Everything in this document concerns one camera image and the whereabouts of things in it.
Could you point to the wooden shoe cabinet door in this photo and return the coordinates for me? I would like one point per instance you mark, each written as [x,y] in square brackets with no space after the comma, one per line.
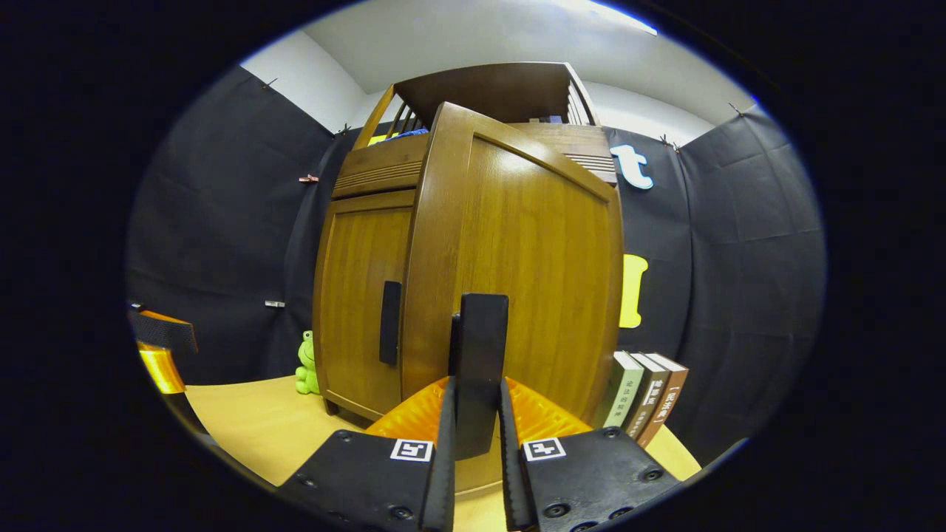
[532,258]
[355,295]

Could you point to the black backdrop cloth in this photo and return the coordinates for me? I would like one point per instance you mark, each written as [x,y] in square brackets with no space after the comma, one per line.
[222,222]

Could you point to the blue cloth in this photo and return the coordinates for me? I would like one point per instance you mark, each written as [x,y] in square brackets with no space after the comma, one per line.
[410,134]

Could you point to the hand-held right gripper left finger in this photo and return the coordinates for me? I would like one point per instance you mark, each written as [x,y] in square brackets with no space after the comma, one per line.
[441,480]

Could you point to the green book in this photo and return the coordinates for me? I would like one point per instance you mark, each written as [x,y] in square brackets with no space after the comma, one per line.
[621,391]

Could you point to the green frog toy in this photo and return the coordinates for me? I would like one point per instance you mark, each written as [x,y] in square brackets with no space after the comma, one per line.
[307,369]

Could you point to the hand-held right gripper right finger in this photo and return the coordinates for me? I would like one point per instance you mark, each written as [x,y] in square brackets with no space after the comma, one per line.
[514,488]

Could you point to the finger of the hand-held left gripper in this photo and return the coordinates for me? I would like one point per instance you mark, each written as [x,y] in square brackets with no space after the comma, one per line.
[161,369]
[166,334]

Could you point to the wooden double-door shoe cabinet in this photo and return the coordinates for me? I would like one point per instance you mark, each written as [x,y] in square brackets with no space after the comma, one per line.
[488,89]

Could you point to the reddish brown book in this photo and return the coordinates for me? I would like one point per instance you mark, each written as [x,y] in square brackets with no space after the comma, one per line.
[671,399]

